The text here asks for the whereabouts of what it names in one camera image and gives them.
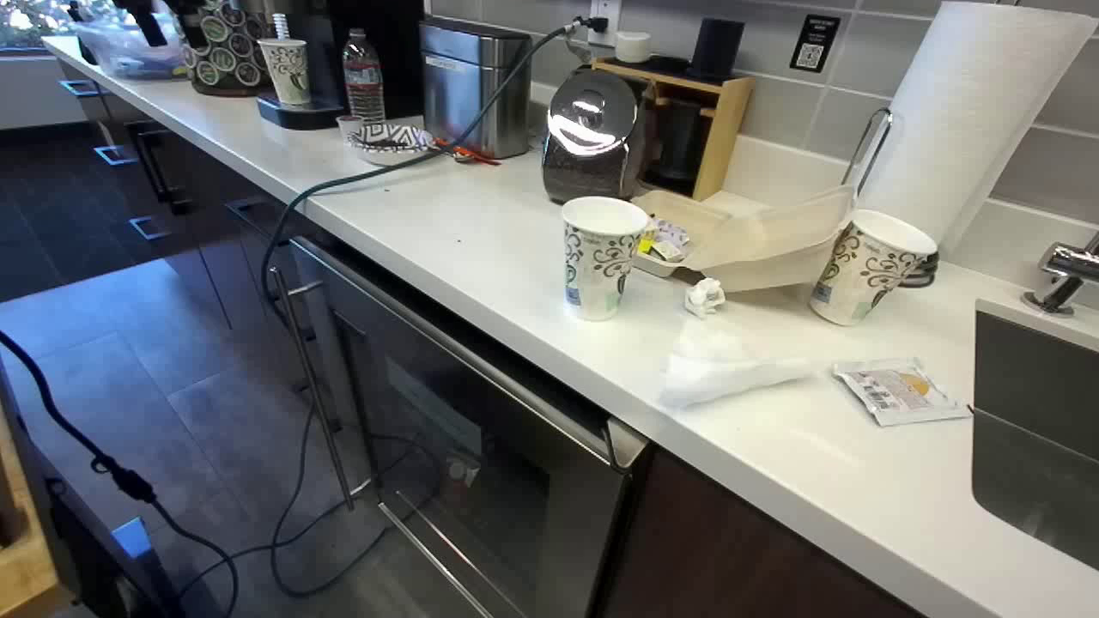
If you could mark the small white creamer cup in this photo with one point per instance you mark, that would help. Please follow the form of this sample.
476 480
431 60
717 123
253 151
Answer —
705 295

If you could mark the white plastic bag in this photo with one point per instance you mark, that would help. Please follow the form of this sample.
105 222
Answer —
711 361

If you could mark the sink faucet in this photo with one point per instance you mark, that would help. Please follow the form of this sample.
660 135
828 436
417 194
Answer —
1070 268

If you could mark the paper cup on coffee maker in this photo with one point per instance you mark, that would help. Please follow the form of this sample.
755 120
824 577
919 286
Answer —
287 71

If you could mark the wooden shelf rack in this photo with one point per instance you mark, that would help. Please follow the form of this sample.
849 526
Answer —
691 128

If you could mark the blue patterned small bowl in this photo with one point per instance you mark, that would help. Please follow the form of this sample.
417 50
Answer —
381 142

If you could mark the small snack packet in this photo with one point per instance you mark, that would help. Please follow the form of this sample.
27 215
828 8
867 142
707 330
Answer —
896 391

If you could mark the coffee pod carousel rack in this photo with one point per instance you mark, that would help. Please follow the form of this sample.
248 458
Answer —
219 47

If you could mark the stainless steel box appliance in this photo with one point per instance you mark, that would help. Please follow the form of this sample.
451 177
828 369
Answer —
460 71

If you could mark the open takeout food container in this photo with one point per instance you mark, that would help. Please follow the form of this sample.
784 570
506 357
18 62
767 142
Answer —
744 240

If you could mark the paper towel roll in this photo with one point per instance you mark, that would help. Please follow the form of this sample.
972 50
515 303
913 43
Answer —
964 107

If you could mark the plastic water bottle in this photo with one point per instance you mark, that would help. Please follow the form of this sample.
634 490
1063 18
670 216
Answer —
361 78

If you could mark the kitchen sink basin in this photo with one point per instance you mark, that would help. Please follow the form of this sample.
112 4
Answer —
1033 433

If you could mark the patterned paper cup near sink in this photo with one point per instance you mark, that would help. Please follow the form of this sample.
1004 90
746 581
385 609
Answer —
867 261

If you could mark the stainless undercounter fridge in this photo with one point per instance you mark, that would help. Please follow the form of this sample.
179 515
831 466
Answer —
491 475

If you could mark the patterned paper cup centre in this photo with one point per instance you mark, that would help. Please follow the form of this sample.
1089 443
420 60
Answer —
597 237

